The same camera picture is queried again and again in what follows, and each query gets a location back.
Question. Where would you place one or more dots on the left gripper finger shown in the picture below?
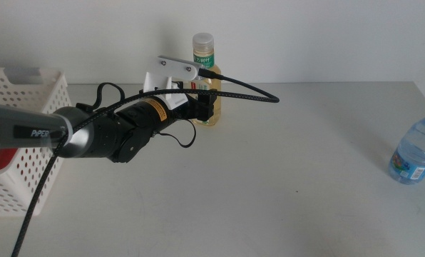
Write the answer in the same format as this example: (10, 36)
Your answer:
(205, 109)
(177, 85)

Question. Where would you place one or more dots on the yellow tea bottle green label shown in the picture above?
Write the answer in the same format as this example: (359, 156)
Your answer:
(203, 41)

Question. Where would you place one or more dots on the clear water bottle blue cap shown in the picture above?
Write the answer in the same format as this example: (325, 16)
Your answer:
(415, 150)

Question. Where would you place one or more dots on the red soda can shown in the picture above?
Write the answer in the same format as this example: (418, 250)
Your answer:
(5, 159)

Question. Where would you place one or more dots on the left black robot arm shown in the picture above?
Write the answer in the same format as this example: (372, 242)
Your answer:
(20, 125)

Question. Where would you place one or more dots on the white perforated plastic basket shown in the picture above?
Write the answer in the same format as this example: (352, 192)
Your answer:
(61, 75)

